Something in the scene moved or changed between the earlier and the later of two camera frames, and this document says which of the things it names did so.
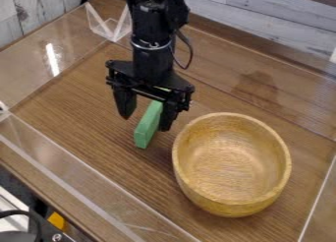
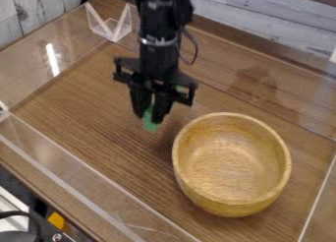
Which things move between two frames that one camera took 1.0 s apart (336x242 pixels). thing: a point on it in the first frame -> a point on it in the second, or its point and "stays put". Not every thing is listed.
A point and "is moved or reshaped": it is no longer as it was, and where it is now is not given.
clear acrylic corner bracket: x=113 y=30 stays put
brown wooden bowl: x=231 y=161 stays put
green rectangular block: x=148 y=124 is moved or reshaped
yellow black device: x=53 y=228 stays put
